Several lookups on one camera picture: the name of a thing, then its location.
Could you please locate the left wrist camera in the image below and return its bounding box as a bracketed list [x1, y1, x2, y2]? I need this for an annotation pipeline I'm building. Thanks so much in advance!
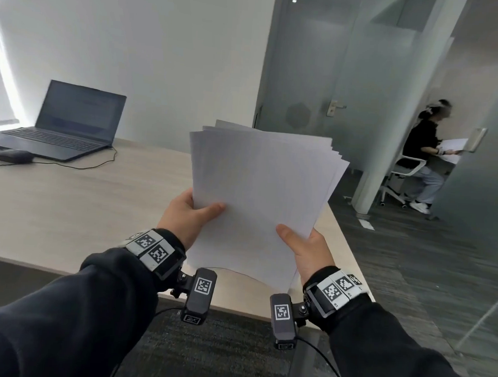
[169, 266, 218, 326]

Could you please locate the stack of white paper sheets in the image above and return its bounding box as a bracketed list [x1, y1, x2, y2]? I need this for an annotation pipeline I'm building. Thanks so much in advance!
[179, 117, 353, 296]

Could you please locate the white office chair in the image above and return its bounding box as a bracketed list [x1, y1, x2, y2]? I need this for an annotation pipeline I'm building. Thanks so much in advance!
[378, 154, 428, 211]

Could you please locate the black computer mouse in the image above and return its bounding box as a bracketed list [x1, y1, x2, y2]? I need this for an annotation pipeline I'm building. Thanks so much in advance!
[0, 148, 35, 165]

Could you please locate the left wrist tracker band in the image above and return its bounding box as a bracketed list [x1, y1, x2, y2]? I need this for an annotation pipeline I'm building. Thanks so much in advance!
[116, 227, 188, 282]

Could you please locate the right wrist tracker band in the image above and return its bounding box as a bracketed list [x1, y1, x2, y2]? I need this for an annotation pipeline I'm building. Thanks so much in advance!
[302, 265, 367, 324]

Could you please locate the person's left forearm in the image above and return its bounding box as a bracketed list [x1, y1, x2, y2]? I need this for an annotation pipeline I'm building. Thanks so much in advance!
[0, 219, 188, 377]

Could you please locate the metal door handle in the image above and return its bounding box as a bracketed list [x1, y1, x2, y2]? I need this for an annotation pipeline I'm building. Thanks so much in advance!
[326, 99, 348, 119]

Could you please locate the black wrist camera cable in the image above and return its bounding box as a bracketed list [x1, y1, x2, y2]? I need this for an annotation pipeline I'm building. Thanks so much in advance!
[111, 303, 351, 377]

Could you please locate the wrist tracker band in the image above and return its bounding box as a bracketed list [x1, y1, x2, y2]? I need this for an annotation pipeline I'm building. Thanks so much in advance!
[116, 227, 188, 282]
[302, 265, 367, 324]

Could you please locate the white paper sheet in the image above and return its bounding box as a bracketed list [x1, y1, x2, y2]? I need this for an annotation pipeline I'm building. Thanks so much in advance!
[439, 137, 469, 155]

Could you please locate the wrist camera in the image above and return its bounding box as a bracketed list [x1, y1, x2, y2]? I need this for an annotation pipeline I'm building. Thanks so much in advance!
[266, 293, 310, 352]
[169, 266, 218, 326]

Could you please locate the person's left hand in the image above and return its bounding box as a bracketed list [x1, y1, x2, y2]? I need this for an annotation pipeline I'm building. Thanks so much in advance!
[155, 186, 227, 253]

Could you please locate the frosted glass door panel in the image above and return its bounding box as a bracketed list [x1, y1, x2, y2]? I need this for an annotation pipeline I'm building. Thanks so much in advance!
[428, 38, 498, 257]

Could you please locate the person's right forearm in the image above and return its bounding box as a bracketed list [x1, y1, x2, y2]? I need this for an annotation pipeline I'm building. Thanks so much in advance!
[297, 264, 498, 377]

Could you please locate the person's right hand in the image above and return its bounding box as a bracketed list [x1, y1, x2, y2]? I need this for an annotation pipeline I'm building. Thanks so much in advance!
[272, 224, 338, 285]

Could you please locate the dark grey laptop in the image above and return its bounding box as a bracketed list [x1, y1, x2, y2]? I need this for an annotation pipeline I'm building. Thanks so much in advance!
[0, 76, 128, 166]

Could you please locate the wooden desk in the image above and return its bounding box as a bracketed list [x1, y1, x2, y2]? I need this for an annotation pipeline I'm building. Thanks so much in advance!
[0, 131, 385, 329]

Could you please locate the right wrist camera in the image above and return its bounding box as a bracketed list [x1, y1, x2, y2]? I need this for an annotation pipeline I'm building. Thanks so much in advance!
[266, 293, 310, 352]

